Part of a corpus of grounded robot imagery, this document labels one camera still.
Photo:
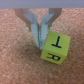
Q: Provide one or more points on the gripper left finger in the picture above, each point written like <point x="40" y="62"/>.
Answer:
<point x="32" y="24"/>

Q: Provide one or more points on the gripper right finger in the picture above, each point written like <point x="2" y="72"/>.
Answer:
<point x="47" y="22"/>

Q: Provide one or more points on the yellow block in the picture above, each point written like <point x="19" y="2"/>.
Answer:
<point x="55" y="46"/>

